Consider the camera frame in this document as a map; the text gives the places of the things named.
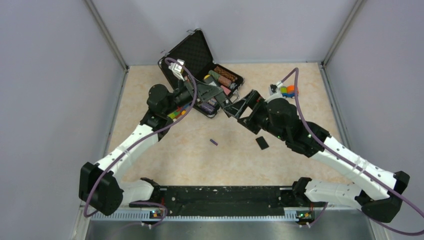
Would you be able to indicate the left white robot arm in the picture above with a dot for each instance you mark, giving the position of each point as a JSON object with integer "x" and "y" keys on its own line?
{"x": 100, "y": 183}

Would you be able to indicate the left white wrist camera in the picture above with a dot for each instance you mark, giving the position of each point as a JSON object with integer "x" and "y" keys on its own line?
{"x": 176, "y": 66}

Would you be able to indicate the colourful toy car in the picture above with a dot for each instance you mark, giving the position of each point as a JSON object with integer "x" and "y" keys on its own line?
{"x": 289, "y": 91}

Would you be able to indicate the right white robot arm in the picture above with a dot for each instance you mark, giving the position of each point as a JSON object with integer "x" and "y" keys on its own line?
{"x": 372, "y": 190}

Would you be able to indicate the purple battery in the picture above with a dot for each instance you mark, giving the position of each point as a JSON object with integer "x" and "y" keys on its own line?
{"x": 214, "y": 142}

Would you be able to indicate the pink card deck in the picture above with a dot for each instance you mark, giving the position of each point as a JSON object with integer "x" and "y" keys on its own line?
{"x": 226, "y": 90}

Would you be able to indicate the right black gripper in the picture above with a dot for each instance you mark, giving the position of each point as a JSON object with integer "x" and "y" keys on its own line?
{"x": 256, "y": 102}

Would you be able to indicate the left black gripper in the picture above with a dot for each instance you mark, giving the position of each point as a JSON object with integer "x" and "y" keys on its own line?
{"x": 205, "y": 90}

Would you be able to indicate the open black chip case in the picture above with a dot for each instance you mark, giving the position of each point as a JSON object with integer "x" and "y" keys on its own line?
{"x": 199, "y": 66}

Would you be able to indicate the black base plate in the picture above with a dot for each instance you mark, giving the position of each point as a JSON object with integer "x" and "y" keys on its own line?
{"x": 228, "y": 201}

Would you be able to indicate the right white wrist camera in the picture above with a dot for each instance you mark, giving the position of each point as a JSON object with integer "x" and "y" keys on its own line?
{"x": 274, "y": 92}

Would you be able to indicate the colourful block toy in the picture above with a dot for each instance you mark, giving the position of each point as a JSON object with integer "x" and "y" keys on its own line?
{"x": 175, "y": 115}

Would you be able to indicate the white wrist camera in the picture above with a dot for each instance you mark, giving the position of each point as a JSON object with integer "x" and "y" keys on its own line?
{"x": 274, "y": 92}
{"x": 176, "y": 66}

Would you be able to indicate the black remote battery cover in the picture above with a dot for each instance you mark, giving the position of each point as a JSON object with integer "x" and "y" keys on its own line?
{"x": 262, "y": 143}

